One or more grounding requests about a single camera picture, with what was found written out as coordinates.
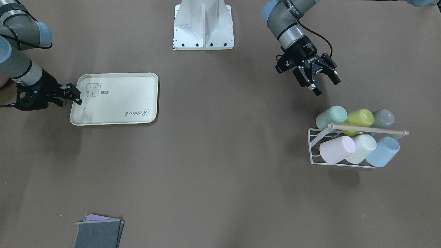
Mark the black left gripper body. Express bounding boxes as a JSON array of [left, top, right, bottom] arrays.
[[281, 43, 322, 74]]

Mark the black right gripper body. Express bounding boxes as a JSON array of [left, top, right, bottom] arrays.
[[17, 71, 64, 107]]

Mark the green plastic cup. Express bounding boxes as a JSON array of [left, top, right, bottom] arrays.
[[316, 105, 348, 131]]

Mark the cream rabbit tray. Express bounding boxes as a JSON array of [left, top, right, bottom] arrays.
[[70, 73, 159, 126]]

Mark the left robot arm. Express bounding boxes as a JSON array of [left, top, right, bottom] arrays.
[[260, 0, 341, 96]]

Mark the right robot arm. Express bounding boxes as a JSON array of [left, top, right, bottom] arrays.
[[0, 0, 82, 111]]

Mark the yellow plastic cup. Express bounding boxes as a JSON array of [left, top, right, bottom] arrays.
[[342, 108, 374, 127]]

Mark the grey plastic cup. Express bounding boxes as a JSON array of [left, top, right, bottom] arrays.
[[370, 108, 395, 129]]

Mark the pink plastic cup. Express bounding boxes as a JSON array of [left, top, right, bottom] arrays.
[[319, 136, 356, 165]]

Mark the cream plastic cup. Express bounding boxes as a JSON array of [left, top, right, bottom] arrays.
[[345, 134, 377, 164]]

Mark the blue plastic cup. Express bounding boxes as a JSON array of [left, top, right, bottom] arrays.
[[366, 136, 400, 167]]

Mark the folded grey cloth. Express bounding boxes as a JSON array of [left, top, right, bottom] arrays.
[[73, 214, 125, 248]]

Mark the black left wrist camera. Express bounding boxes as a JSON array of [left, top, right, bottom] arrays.
[[275, 54, 296, 74]]

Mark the white wire cup rack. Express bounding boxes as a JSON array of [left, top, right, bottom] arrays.
[[308, 124, 409, 168]]

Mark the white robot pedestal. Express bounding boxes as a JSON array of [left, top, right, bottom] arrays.
[[172, 0, 235, 50]]

